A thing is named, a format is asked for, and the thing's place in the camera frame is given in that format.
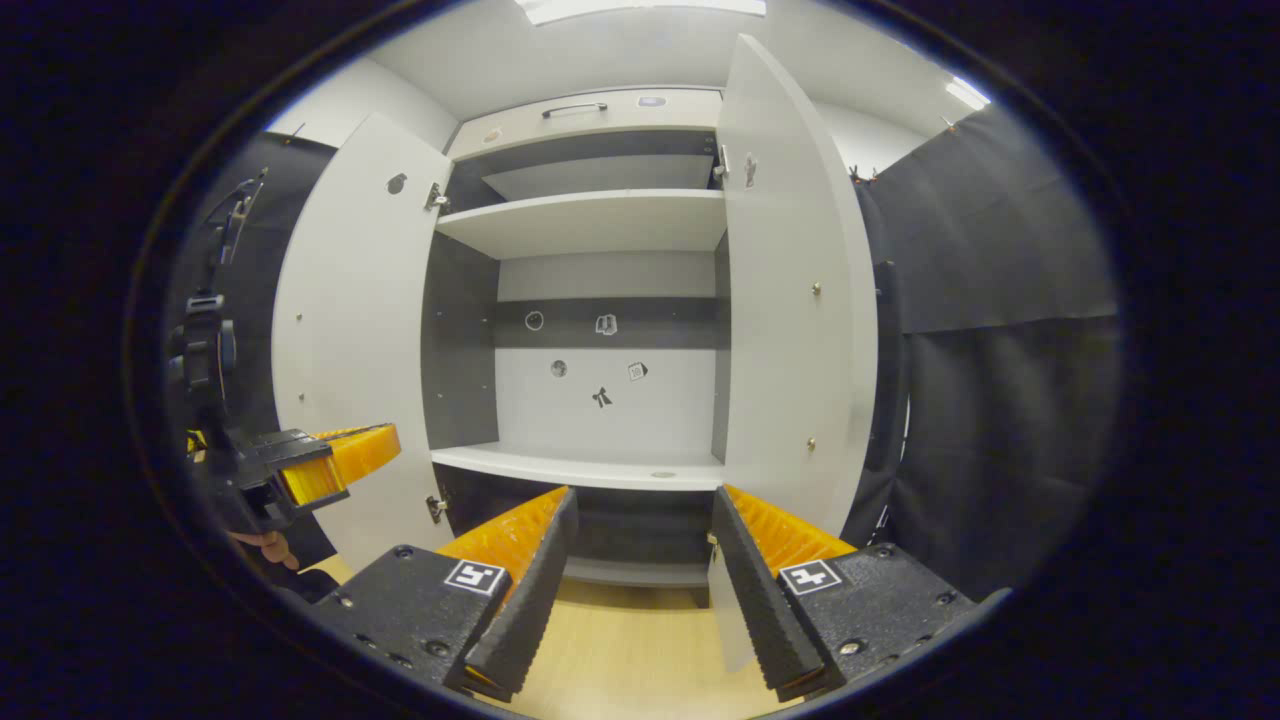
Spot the black backdrop cloth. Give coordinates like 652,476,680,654
165,130,341,571
840,100,1121,601

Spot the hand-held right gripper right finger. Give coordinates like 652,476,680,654
710,486,986,703

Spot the white cabinet shelf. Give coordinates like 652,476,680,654
435,188,729,262
430,440,726,493

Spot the beige cabinet door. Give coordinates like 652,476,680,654
708,33,881,673
272,110,453,573

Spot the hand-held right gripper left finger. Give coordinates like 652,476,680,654
310,486,579,703

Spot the beige double-door shoe cabinet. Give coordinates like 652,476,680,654
420,85,736,609

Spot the large ceiling light panel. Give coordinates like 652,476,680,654
515,0,769,26

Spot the beige cabinet drawer front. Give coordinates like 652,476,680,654
445,88,723,161

